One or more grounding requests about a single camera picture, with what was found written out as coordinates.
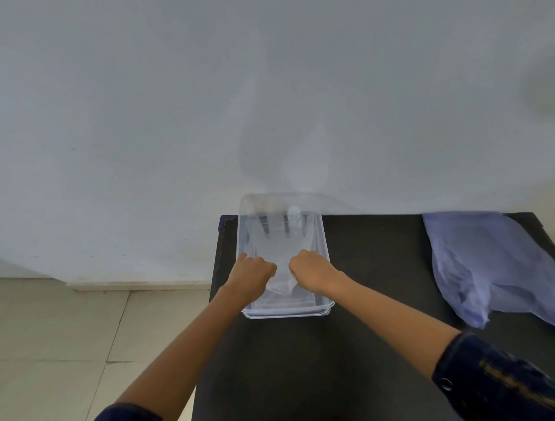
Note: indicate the person's right fingers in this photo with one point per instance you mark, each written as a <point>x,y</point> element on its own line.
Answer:
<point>297,269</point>

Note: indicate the person's right forearm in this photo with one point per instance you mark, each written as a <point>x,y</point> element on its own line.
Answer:
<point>390,321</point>

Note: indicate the dark blue right sleeve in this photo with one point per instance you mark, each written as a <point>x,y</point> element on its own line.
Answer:
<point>498,381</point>

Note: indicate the dark blue sleeve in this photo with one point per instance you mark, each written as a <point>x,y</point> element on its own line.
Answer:
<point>128,413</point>
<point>498,381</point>

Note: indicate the dark blue left sleeve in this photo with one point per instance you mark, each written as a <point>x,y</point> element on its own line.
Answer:
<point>128,413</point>

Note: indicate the person's left fingers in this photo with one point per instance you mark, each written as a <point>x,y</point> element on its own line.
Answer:
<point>265,271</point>

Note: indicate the light purple cloth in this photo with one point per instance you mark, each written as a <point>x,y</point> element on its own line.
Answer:
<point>485,260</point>

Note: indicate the person's left forearm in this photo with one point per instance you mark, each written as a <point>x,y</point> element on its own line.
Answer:
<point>190,347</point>

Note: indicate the clear plastic bag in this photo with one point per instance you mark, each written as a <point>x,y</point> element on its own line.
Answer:
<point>282,247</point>

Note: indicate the clear plastic storage bin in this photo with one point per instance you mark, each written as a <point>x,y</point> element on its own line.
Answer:
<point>284,260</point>

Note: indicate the person's right hand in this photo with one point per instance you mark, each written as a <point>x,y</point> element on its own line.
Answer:
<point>312,271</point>

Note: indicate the black table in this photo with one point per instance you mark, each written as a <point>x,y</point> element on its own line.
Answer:
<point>338,347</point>

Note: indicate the person's left hand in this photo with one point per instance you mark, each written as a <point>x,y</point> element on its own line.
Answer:
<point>249,273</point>

